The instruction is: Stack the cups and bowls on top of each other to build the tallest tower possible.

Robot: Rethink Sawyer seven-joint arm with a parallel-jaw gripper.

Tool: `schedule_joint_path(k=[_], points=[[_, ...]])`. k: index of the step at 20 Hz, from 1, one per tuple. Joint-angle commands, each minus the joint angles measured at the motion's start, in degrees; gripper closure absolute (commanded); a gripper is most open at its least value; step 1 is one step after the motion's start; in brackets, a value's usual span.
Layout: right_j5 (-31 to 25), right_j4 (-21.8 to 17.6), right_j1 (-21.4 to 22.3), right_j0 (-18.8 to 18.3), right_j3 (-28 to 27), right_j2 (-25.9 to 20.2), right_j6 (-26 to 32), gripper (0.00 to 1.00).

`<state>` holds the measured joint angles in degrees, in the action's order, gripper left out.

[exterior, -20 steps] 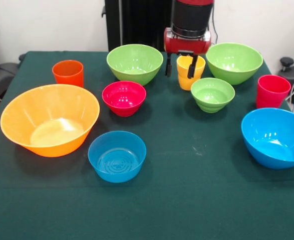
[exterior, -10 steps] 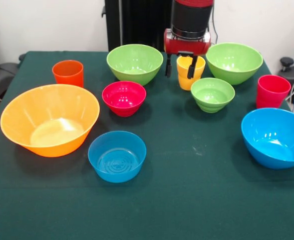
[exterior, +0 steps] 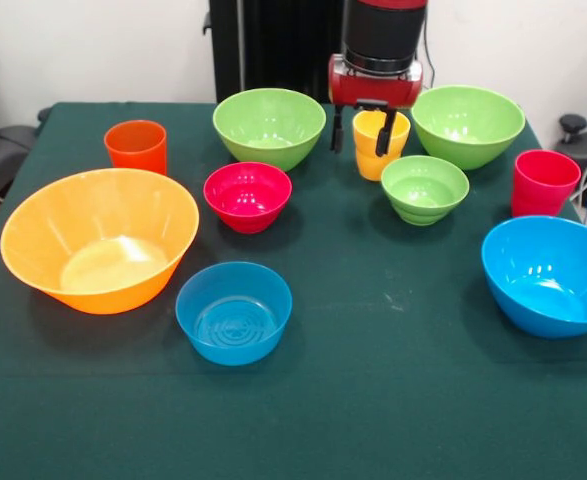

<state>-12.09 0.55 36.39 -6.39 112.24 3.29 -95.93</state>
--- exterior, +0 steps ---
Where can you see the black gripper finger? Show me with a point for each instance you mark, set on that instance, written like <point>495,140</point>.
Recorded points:
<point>385,137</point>
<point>337,130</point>

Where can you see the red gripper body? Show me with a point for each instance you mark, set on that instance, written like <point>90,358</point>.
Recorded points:
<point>373,87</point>

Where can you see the yellow plastic cup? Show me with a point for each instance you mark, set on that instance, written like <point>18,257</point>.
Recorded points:
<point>368,160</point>

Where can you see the large green plastic bowl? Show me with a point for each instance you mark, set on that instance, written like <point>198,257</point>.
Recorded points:
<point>268,150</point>
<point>465,150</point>

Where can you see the small green plastic bowl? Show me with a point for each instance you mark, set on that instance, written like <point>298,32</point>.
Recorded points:
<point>423,210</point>

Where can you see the small pink plastic bowl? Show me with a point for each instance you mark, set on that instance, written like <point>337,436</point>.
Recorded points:
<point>245,215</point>

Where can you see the red plastic cup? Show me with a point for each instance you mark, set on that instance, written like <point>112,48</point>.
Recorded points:
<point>543,197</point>

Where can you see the black round knob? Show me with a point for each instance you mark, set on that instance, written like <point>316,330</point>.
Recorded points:
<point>572,122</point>

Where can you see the orange plastic cup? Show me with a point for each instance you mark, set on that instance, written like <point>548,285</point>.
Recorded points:
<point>135,155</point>

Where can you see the large blue plastic bowl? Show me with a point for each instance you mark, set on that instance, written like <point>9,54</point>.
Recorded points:
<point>523,310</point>

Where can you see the small blue plastic bowl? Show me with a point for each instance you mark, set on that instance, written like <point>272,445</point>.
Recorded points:
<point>233,345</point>

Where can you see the dark green table cloth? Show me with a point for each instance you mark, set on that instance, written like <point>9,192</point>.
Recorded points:
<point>373,400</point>

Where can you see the large orange plastic bowl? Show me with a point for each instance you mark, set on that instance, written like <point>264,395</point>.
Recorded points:
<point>48,225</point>

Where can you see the black chair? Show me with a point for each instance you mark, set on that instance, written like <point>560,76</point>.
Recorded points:
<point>3,150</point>

